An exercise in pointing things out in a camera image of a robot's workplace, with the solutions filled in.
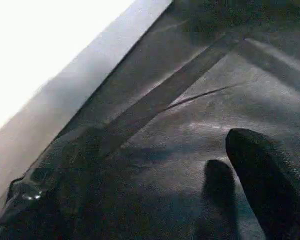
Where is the white plastic table top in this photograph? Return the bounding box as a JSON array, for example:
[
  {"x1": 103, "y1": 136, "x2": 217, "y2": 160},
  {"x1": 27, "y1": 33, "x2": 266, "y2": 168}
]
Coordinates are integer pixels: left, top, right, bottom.
[{"x1": 0, "y1": 0, "x2": 173, "y2": 211}]

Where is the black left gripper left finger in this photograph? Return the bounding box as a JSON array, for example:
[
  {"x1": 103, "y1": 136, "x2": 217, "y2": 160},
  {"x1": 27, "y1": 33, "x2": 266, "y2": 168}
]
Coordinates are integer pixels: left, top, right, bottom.
[{"x1": 0, "y1": 126, "x2": 102, "y2": 240}]

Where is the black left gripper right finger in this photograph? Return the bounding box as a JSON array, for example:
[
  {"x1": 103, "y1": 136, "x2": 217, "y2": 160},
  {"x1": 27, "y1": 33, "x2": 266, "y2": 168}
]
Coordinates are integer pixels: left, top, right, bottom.
[{"x1": 225, "y1": 128, "x2": 300, "y2": 240}]

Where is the black work mat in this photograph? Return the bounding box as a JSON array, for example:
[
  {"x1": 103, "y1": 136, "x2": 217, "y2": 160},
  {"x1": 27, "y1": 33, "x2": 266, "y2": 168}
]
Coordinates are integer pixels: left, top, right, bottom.
[{"x1": 0, "y1": 0, "x2": 300, "y2": 240}]

